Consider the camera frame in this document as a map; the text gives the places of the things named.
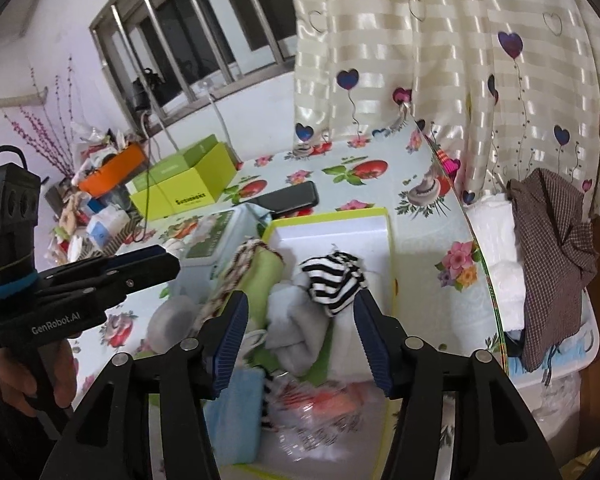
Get blue face masks stack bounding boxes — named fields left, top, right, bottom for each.
left=203, top=367, right=265, bottom=466

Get green towel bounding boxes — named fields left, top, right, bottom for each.
left=193, top=238, right=285, bottom=332

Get white sock bundle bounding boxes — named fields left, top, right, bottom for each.
left=327, top=306, right=373, bottom=382

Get grey sock bundle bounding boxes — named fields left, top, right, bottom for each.
left=265, top=282, right=329, bottom=377

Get black white striped sock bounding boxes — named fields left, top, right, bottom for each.
left=300, top=250, right=368, bottom=318

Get left hand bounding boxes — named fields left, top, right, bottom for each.
left=0, top=339, right=77, bottom=417

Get tissue pack blue white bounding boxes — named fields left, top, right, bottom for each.
left=86, top=205, right=129, bottom=252

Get wet wipes pack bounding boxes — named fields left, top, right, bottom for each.
left=163, top=204, right=272, bottom=304

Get orange lidded container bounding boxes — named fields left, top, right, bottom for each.
left=77, top=143, right=147, bottom=198

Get floral tablecloth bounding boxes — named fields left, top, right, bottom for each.
left=44, top=114, right=506, bottom=480

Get lime green cardboard box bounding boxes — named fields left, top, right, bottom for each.
left=126, top=134, right=237, bottom=220

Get plastic bag red contents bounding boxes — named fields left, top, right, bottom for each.
left=262, top=374, right=383, bottom=462

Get green tray box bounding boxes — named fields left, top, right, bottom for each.
left=204, top=208, right=394, bottom=479

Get brown checkered cloth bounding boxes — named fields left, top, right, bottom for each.
left=508, top=168, right=598, bottom=372

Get black smartphone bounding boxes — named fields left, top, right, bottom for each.
left=247, top=181, right=319, bottom=216

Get window metal bars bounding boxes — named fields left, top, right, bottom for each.
left=90, top=0, right=297, bottom=125

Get cream heart pattern curtain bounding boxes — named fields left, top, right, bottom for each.
left=292, top=0, right=600, bottom=217

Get white cable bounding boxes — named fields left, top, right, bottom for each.
left=139, top=79, right=241, bottom=162

